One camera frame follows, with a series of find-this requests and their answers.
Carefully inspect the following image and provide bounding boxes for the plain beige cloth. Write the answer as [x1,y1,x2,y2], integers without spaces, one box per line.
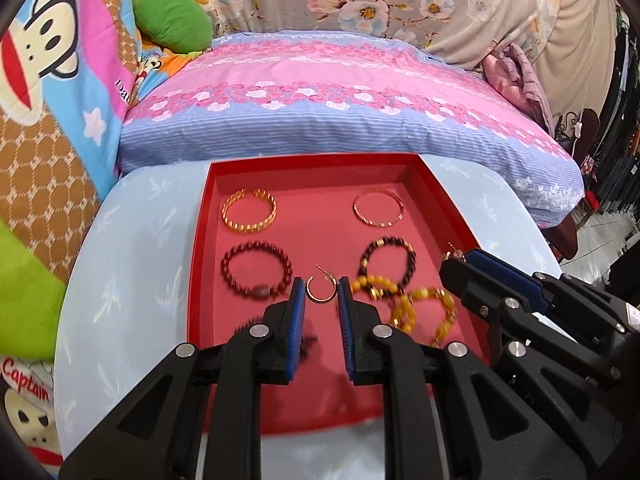
[542,0,622,126]

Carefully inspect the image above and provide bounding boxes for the opaque yellow bead bracelet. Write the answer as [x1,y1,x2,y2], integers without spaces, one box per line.
[390,287,457,348]

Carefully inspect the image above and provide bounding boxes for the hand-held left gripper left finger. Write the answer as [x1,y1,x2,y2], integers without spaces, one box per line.
[60,277,307,480]

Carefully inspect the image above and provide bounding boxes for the colourful cartoon monkey blanket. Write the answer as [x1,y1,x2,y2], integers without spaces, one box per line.
[0,0,168,480]

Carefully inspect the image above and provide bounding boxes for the gold hoop earring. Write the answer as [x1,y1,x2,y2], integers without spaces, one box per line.
[440,242,471,264]
[305,265,340,304]

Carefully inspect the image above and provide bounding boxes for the green pillow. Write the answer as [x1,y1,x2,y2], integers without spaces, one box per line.
[132,0,213,54]

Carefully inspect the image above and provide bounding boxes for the garnet small-bead wrap bracelet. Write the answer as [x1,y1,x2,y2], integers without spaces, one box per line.
[232,310,321,356]

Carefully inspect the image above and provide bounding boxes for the gold leaf-pattern bangle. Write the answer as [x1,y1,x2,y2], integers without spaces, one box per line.
[221,189,277,233]

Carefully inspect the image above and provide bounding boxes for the dark brown bead bracelet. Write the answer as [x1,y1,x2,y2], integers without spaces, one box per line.
[360,237,417,297]

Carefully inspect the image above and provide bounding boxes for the hanging dark clothes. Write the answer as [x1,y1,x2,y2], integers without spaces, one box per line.
[585,5,640,241]

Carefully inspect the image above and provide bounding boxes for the black wrought iron frame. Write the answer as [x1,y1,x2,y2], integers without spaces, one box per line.
[555,109,601,158]

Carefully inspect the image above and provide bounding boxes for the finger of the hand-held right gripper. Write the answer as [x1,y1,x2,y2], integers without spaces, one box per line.
[470,249,626,332]
[440,258,626,441]

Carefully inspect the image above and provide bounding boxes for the red cardboard box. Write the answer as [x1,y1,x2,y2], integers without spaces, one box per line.
[187,154,493,436]

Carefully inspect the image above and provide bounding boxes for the pink folded cloth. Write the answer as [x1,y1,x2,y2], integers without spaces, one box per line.
[481,42,556,134]

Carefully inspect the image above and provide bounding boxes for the thin gold bangle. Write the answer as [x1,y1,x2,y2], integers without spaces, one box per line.
[352,189,404,227]

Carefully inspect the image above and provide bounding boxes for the translucent yellow bead bracelet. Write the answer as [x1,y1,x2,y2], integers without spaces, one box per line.
[350,274,402,302]

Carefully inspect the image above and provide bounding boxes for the dark red large-bead bracelet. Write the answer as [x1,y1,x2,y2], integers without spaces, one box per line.
[221,241,293,301]

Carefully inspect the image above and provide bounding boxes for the pink and blue striped quilt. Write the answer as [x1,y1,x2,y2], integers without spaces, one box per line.
[117,30,585,227]

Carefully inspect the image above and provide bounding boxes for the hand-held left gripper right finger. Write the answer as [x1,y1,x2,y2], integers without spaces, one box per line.
[337,276,606,480]

